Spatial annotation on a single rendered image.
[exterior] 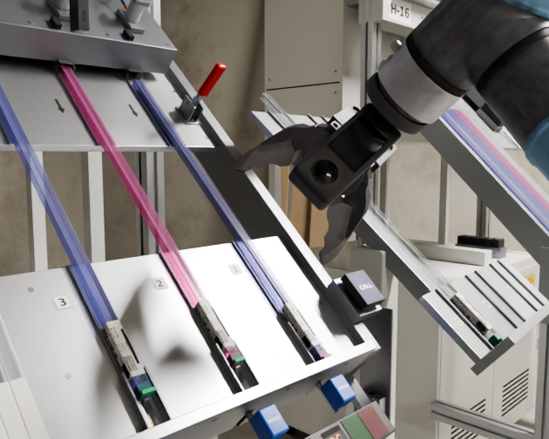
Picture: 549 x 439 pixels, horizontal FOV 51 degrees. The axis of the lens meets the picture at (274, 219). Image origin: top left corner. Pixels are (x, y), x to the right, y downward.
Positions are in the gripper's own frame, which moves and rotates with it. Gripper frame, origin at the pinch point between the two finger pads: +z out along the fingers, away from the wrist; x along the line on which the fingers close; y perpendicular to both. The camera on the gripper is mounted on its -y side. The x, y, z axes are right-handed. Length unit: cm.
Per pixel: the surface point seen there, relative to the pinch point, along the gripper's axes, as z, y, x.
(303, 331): 5.6, -3.1, -11.8
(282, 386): 4.1, -12.4, -13.3
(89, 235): 52, 20, 24
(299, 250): 7.7, 9.3, -5.0
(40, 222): 73, 28, 38
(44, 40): 10.4, 2.8, 38.2
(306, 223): 174, 244, -6
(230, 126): 199, 291, 83
